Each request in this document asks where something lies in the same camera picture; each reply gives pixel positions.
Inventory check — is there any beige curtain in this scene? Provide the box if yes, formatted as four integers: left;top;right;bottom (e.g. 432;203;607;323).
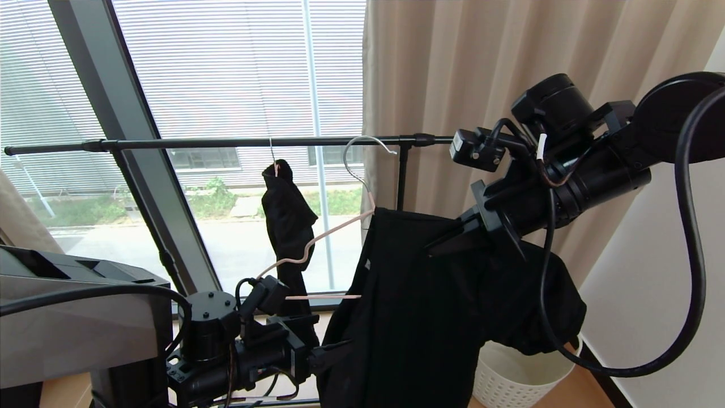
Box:
0;170;64;256
360;0;725;290

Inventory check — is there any black cable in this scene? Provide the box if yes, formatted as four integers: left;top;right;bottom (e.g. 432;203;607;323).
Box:
487;85;725;379
0;283;193;360

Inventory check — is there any white laundry basket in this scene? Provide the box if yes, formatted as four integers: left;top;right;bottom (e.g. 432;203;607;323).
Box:
472;339;578;408

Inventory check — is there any black garment with white label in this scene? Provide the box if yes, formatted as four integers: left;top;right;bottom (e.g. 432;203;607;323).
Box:
316;207;588;408

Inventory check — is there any window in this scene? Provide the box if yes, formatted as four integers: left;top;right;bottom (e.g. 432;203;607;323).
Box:
0;0;366;309

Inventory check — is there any black drawstring garment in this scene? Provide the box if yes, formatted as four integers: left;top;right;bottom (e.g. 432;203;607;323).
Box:
261;159;321;349

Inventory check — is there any black clothes rack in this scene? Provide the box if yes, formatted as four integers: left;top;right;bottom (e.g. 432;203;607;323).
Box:
4;133;457;408

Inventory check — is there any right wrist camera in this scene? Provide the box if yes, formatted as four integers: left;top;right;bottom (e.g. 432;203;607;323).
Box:
450;127;539;173

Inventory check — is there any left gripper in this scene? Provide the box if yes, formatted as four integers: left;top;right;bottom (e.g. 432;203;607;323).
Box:
235;314;356;392

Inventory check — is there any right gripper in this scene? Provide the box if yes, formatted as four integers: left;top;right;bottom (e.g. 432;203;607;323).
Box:
425;164;570;262

